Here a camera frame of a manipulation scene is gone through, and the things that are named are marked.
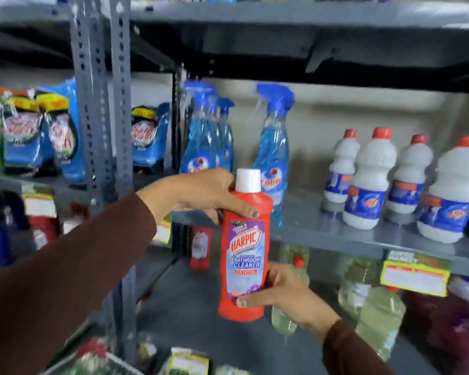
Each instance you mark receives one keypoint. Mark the person's left hand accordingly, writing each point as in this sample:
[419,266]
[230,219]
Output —
[187,191]

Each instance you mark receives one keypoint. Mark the person's right hand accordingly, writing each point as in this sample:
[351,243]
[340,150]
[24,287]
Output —
[297,296]

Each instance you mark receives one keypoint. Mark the person's right thumb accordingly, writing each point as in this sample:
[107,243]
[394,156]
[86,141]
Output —
[256,297]

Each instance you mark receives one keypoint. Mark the person's left thumb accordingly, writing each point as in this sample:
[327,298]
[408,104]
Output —
[240,205]

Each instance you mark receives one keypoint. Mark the red bathroom cleaner bottle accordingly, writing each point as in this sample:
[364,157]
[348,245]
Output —
[244,249]

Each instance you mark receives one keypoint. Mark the person's right forearm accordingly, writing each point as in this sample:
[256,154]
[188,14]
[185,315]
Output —
[350,353]

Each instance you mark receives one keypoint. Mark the person's left forearm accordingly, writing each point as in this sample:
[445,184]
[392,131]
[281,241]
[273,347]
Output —
[62,285]

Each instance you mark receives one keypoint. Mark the pale green liquid bottle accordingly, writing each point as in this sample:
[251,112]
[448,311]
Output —
[285,322]
[381,320]
[357,285]

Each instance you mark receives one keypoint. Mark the small red cleaner bottle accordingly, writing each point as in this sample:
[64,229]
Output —
[200,247]

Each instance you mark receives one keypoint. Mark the blue glass cleaner spray bottle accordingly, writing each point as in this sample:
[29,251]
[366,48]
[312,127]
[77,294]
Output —
[274,152]
[226,140]
[198,144]

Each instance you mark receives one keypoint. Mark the yellow shelf price label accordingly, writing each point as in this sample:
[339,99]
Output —
[163,232]
[39,206]
[187,363]

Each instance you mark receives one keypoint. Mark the white bottle with red cap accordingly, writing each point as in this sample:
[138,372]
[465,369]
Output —
[408,179]
[369,183]
[449,199]
[342,167]

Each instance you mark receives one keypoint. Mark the yellow and green price label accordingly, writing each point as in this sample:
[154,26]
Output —
[414,274]

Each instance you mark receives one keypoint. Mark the large blue detergent packet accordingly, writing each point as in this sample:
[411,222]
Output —
[75,167]

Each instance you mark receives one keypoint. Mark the green and red packet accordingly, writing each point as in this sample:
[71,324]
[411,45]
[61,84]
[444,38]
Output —
[93,359]

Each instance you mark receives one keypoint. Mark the grey metal shelving rack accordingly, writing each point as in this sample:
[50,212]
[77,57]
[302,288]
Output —
[90,113]
[336,19]

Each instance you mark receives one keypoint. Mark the dark purple liquid bottle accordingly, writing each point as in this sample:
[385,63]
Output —
[463,320]

